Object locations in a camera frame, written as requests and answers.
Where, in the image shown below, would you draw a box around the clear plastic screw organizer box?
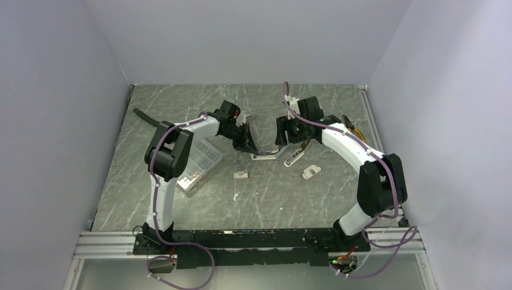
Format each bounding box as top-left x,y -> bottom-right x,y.
177,140 -> 223,192

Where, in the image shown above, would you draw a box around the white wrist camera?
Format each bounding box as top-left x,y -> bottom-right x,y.
285,95 -> 300,120
237,111 -> 252,123

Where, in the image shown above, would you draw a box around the white staple box tray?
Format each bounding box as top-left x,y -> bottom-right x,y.
302,164 -> 321,180

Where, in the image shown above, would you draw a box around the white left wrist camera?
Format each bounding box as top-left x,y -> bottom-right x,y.
237,111 -> 252,123

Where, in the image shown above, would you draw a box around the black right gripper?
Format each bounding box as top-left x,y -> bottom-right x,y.
275,113 -> 309,146

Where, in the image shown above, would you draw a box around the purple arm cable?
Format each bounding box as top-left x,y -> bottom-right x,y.
281,82 -> 419,280
146,111 -> 217,290

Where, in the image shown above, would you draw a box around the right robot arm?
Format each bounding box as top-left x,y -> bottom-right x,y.
276,95 -> 408,251

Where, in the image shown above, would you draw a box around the aluminium frame profile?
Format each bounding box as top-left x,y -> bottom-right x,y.
72,228 -> 426,259

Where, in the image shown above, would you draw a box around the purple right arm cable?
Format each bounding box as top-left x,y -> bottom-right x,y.
281,82 -> 419,280

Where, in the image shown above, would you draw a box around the yellow handled pliers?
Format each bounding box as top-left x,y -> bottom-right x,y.
342,114 -> 365,142

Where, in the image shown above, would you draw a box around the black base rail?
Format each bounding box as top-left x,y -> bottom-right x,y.
133,228 -> 371,269

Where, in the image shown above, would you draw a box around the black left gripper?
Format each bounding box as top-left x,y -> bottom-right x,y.
223,123 -> 259,156

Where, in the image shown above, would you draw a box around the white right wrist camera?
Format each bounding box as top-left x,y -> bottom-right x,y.
285,95 -> 300,120

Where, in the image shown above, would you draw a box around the black corrugated hose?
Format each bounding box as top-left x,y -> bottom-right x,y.
132,108 -> 161,128

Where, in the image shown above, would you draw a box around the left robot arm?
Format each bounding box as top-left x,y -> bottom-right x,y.
142,101 -> 259,254

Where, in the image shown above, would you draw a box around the white staple box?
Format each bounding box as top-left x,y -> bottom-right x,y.
233,170 -> 249,179

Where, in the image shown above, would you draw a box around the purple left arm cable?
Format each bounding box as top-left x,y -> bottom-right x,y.
146,111 -> 217,290

